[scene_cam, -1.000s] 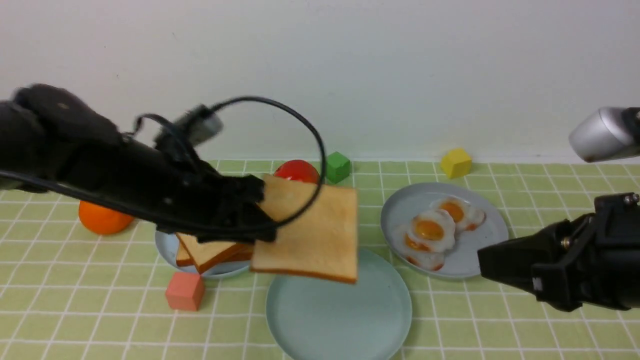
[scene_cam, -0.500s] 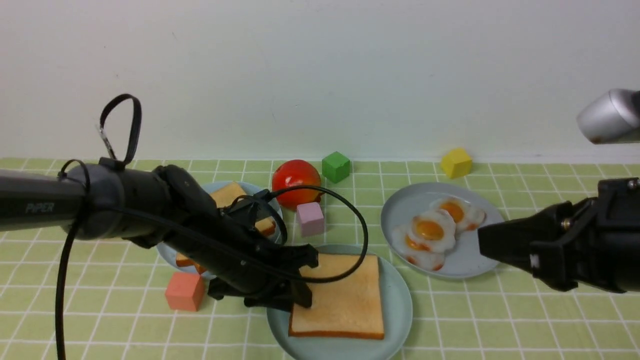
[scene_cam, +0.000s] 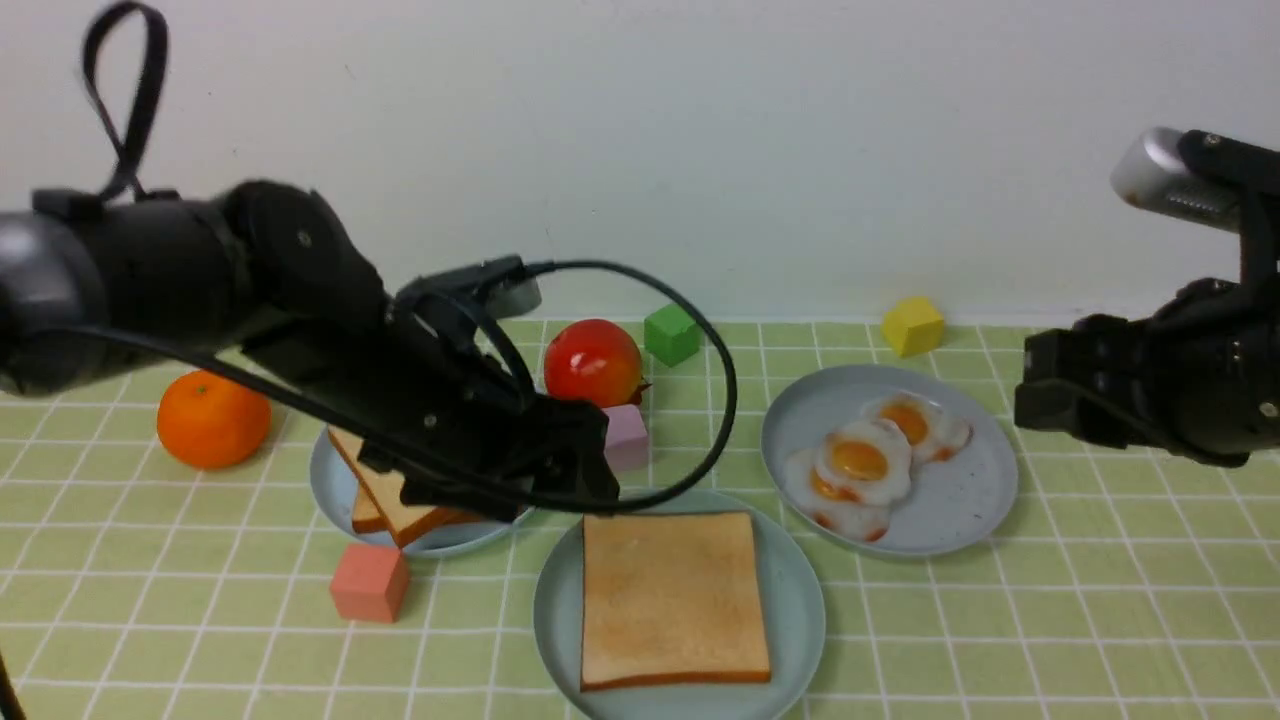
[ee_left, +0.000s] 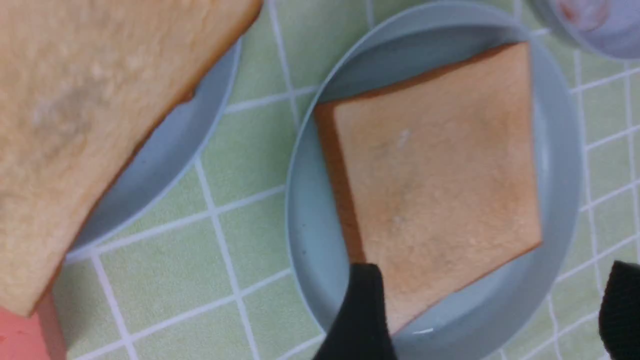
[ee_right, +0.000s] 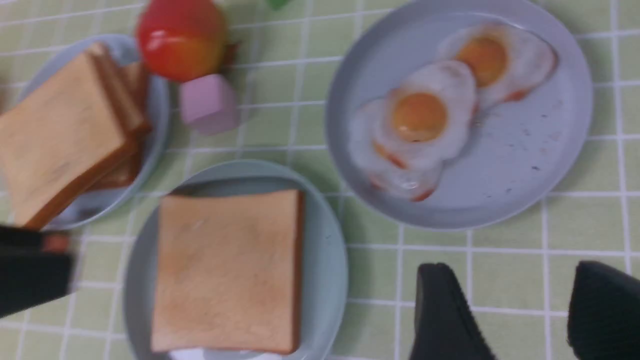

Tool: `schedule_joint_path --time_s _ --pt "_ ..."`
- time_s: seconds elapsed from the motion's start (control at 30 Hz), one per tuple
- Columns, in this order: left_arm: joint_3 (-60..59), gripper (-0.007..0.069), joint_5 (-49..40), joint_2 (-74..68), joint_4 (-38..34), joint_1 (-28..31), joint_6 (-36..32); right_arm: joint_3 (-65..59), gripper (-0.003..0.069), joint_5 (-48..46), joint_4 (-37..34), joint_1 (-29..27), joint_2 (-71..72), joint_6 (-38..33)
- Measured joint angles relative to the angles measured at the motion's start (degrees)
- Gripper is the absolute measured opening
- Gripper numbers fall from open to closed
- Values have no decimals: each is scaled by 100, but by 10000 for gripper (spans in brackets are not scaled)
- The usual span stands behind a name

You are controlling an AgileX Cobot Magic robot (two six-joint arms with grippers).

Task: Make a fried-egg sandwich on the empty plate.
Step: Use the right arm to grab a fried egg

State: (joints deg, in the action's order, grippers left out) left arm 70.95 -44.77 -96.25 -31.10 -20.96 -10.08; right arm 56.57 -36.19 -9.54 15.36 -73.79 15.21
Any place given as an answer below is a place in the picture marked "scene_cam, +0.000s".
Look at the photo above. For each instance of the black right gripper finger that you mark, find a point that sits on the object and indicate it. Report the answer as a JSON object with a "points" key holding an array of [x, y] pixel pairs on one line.
{"points": [[1073, 361], [1064, 411]]}

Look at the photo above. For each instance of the yellow cube block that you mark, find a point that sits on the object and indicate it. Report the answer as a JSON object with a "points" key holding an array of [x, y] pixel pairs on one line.
{"points": [[913, 326]]}

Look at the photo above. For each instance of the grey-blue plate with eggs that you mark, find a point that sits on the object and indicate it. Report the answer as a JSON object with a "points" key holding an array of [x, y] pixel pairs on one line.
{"points": [[951, 505]]}

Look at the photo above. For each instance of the green checkered tablecloth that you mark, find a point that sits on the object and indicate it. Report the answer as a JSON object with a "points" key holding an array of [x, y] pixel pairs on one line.
{"points": [[1128, 585]]}

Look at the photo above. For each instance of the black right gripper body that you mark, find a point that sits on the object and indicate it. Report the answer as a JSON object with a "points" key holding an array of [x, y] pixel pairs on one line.
{"points": [[1197, 378]]}

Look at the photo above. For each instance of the blue plate under bread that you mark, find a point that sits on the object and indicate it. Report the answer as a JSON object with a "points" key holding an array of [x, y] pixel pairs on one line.
{"points": [[334, 487]]}

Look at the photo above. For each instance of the pink cube block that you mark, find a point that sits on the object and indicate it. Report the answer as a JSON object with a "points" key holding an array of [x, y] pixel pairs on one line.
{"points": [[627, 441]]}

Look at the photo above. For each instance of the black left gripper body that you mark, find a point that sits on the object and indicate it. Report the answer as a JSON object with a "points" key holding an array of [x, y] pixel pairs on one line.
{"points": [[437, 381]]}

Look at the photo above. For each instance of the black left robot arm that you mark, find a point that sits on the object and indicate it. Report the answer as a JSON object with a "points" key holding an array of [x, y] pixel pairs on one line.
{"points": [[93, 291]]}

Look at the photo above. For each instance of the red tomato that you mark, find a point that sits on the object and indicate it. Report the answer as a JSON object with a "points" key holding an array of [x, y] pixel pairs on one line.
{"points": [[596, 361]]}

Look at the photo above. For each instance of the orange mandarin fruit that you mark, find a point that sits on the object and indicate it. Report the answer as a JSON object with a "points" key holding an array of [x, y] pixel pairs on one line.
{"points": [[210, 423]]}

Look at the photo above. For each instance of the fried egg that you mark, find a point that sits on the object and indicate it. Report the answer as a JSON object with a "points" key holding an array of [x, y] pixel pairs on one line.
{"points": [[812, 496], [934, 433], [866, 461]]}

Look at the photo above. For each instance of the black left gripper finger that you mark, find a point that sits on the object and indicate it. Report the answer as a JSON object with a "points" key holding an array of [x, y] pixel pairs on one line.
{"points": [[405, 494], [564, 442]]}

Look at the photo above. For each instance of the toast slice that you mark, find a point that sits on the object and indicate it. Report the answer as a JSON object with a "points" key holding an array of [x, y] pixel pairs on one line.
{"points": [[671, 599], [402, 533], [365, 516]]}

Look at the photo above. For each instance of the salmon red cube block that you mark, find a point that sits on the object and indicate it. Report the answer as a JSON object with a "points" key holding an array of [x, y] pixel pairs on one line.
{"points": [[369, 583]]}

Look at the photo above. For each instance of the green cube block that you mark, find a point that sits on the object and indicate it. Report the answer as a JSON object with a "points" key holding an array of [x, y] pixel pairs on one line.
{"points": [[671, 336]]}

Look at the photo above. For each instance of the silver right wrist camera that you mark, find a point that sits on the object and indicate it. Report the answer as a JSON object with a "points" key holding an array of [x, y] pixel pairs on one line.
{"points": [[1152, 177]]}

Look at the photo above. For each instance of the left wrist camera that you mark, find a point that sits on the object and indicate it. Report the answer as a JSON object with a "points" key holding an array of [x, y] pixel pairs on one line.
{"points": [[503, 286]]}

